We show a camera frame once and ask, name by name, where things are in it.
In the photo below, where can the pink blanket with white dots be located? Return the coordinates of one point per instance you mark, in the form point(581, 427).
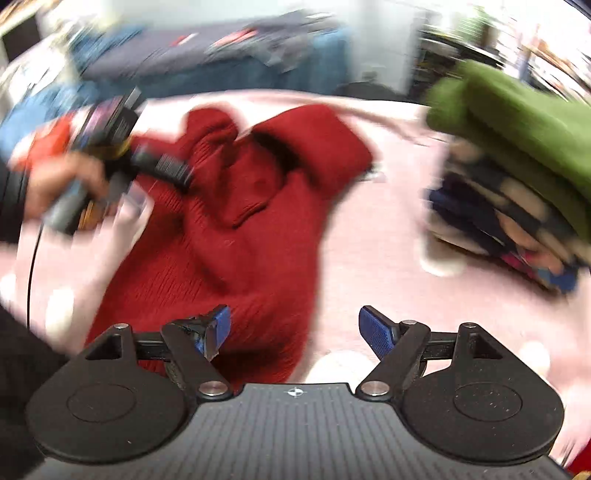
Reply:
point(378, 230)

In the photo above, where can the green folded sweater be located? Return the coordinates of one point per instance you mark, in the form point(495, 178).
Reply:
point(521, 124)

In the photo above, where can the red knitted sweater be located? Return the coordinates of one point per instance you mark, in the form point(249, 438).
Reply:
point(240, 221)

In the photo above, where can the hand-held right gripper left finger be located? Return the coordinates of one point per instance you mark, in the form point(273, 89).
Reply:
point(221, 325)

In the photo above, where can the person's dark clothing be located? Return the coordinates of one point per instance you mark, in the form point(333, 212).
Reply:
point(21, 392)

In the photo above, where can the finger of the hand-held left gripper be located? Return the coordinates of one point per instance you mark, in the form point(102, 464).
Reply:
point(164, 166)

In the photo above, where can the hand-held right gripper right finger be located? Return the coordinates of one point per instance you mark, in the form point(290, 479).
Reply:
point(376, 330)

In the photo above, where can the grey garment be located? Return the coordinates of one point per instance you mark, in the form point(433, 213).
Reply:
point(281, 37)

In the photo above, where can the black metal rack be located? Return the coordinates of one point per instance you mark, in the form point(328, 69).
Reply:
point(457, 55)

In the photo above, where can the navy garment with red label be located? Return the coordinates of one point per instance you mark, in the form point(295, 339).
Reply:
point(171, 57)

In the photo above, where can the stack of folded clothes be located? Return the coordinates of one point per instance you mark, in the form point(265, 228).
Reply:
point(498, 221)

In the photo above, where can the person's left hand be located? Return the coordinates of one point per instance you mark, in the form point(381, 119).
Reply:
point(51, 182)

